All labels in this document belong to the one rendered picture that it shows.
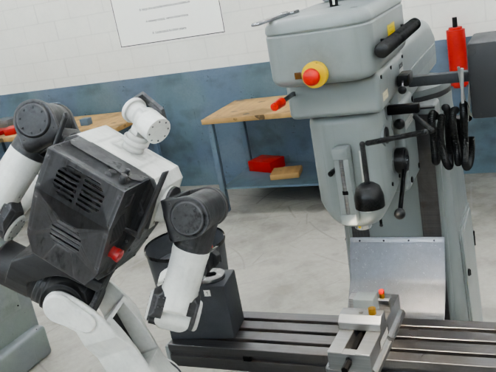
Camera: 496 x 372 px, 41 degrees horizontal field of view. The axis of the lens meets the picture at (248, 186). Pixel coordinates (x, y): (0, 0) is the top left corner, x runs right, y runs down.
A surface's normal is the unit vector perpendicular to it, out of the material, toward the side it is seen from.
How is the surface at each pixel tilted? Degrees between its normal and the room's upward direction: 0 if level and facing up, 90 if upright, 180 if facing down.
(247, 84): 90
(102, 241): 97
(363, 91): 90
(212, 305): 90
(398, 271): 63
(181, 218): 80
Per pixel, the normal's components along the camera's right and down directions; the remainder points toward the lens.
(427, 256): -0.42, -0.12
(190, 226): -0.30, 0.16
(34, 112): -0.09, 0.05
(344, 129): -0.38, 0.34
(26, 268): -0.15, 0.32
